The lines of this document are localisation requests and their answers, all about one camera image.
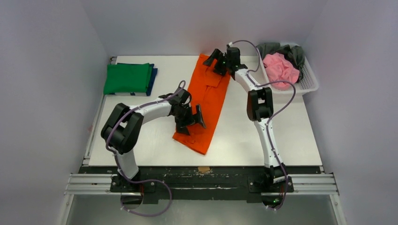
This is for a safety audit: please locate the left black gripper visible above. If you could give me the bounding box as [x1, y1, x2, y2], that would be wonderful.
[172, 104, 205, 135]

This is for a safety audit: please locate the brown tape piece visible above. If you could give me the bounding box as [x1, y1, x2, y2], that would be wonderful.
[198, 166, 211, 174]

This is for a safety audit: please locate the folded green t shirt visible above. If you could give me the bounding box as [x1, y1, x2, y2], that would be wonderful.
[103, 63, 154, 95]

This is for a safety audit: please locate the pink t shirt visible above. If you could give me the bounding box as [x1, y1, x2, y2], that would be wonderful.
[262, 52, 300, 83]

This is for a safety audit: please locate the dark grey t shirt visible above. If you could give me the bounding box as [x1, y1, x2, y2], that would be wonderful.
[256, 42, 305, 83]

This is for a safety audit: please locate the folded blue t shirt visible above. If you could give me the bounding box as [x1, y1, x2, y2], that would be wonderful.
[112, 63, 158, 97]

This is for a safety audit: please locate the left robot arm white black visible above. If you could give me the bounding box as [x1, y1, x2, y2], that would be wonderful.
[100, 87, 206, 192]

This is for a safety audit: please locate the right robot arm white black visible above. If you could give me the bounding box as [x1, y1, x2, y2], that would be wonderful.
[203, 46, 288, 191]

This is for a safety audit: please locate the orange t shirt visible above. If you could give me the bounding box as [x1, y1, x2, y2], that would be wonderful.
[172, 54, 230, 155]

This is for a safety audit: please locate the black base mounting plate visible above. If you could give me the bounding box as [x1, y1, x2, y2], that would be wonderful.
[79, 166, 321, 207]

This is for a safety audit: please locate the white plastic basket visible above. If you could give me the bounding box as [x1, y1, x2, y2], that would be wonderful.
[256, 43, 320, 95]

